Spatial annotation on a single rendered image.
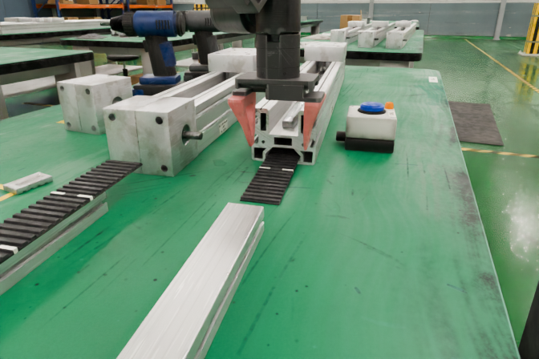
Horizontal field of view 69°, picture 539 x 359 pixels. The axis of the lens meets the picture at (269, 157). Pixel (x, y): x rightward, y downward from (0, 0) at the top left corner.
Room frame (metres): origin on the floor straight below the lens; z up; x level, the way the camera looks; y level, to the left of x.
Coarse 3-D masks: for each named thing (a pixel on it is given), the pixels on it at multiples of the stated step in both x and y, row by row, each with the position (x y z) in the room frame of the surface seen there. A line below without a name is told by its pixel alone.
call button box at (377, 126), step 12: (348, 108) 0.69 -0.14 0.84; (384, 108) 0.67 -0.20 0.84; (348, 120) 0.62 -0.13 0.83; (360, 120) 0.62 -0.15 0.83; (372, 120) 0.61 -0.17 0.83; (384, 120) 0.61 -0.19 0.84; (396, 120) 0.61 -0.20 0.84; (336, 132) 0.66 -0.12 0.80; (348, 132) 0.62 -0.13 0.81; (360, 132) 0.62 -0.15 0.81; (372, 132) 0.61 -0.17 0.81; (384, 132) 0.61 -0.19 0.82; (348, 144) 0.62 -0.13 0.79; (360, 144) 0.62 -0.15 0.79; (372, 144) 0.61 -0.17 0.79; (384, 144) 0.61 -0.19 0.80
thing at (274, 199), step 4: (244, 192) 0.45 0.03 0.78; (248, 192) 0.45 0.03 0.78; (252, 192) 0.45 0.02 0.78; (244, 196) 0.44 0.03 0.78; (248, 196) 0.44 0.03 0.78; (252, 196) 0.44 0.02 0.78; (256, 196) 0.44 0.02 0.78; (260, 196) 0.44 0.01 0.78; (264, 196) 0.44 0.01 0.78; (268, 196) 0.44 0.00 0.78; (272, 196) 0.44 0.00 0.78; (276, 196) 0.44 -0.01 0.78; (280, 196) 0.44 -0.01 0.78; (240, 200) 0.44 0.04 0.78; (244, 200) 0.43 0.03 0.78; (248, 200) 0.43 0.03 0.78; (252, 200) 0.43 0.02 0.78; (256, 200) 0.43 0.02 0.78; (260, 200) 0.43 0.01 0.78; (264, 200) 0.43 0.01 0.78; (268, 200) 0.43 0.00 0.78; (272, 200) 0.43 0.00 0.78; (276, 200) 0.43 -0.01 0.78; (280, 200) 0.43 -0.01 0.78; (276, 204) 0.42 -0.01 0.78
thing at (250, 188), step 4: (248, 188) 0.46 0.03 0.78; (252, 188) 0.47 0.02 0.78; (256, 188) 0.46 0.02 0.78; (260, 188) 0.46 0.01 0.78; (264, 188) 0.46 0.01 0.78; (268, 188) 0.46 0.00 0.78; (272, 188) 0.46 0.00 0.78; (276, 188) 0.46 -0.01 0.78; (280, 188) 0.46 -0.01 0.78; (284, 188) 0.46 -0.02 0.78; (256, 192) 0.45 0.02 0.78; (260, 192) 0.45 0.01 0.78; (264, 192) 0.45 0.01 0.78; (268, 192) 0.45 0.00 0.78; (272, 192) 0.45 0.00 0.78; (276, 192) 0.45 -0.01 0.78; (280, 192) 0.45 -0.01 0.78; (284, 192) 0.46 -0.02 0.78
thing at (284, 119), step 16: (304, 64) 1.05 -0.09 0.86; (336, 64) 1.05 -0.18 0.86; (320, 80) 0.81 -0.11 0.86; (336, 80) 0.94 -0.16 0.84; (336, 96) 0.98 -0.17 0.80; (256, 112) 0.58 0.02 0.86; (272, 112) 0.59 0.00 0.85; (288, 112) 0.66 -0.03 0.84; (320, 112) 0.60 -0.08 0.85; (256, 128) 0.57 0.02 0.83; (272, 128) 0.59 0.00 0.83; (288, 128) 0.60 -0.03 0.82; (320, 128) 0.61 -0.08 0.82; (256, 144) 0.57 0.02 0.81; (272, 144) 0.57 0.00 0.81; (288, 144) 0.57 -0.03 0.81; (320, 144) 0.62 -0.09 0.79; (304, 160) 0.56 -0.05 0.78
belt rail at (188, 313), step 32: (224, 224) 0.33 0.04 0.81; (256, 224) 0.33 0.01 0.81; (192, 256) 0.28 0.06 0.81; (224, 256) 0.28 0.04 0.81; (192, 288) 0.24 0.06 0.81; (224, 288) 0.24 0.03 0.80; (160, 320) 0.21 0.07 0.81; (192, 320) 0.21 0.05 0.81; (128, 352) 0.18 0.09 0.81; (160, 352) 0.18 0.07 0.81; (192, 352) 0.19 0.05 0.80
